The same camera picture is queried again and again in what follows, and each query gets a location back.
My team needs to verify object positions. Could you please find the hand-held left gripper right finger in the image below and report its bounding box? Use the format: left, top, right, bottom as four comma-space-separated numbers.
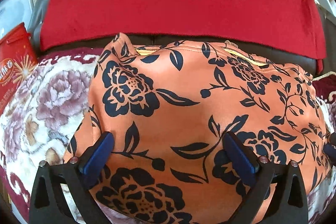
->
223, 132, 309, 224

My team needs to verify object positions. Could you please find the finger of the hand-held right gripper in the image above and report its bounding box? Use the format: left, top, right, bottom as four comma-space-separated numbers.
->
324, 132, 336, 161

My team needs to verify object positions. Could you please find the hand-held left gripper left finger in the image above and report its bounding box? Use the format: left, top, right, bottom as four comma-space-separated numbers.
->
28, 132, 116, 224

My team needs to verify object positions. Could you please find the orange floral shirt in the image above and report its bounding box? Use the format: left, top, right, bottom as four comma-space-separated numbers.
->
63, 32, 332, 224

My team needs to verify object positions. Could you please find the red white floral plush blanket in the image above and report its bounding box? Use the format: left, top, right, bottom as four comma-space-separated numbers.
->
0, 47, 336, 224

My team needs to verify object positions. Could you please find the red gift box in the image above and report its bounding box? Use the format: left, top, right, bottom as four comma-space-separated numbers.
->
0, 23, 38, 114

